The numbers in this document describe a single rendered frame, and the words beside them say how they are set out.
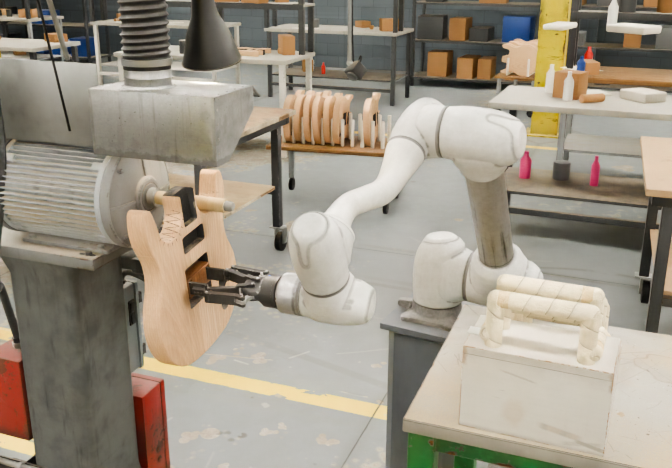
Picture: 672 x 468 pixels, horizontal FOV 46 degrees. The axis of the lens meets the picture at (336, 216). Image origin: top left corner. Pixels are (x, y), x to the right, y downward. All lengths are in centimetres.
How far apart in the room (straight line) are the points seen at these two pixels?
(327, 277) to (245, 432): 177
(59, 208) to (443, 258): 112
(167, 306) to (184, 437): 158
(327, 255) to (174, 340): 44
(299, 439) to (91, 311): 135
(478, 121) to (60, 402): 128
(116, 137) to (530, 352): 95
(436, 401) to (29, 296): 105
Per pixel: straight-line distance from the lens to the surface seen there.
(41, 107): 195
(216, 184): 187
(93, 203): 187
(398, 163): 190
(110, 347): 219
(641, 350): 198
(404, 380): 257
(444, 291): 244
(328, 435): 322
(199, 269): 183
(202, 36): 180
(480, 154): 193
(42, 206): 197
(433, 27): 1164
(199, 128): 162
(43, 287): 208
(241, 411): 339
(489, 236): 220
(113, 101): 172
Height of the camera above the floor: 179
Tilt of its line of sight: 18 degrees down
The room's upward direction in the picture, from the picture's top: straight up
